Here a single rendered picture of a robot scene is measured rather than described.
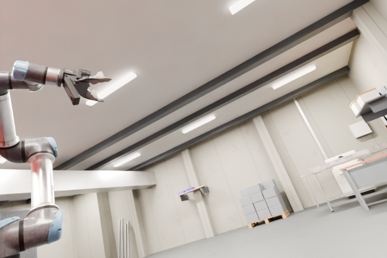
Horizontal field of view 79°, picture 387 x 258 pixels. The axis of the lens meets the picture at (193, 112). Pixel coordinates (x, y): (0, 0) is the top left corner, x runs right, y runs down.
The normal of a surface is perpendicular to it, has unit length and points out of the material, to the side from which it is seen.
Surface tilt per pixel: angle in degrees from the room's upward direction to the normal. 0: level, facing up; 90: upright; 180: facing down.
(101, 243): 90
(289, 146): 90
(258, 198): 90
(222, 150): 90
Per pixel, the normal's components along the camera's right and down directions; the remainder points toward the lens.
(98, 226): -0.47, -0.22
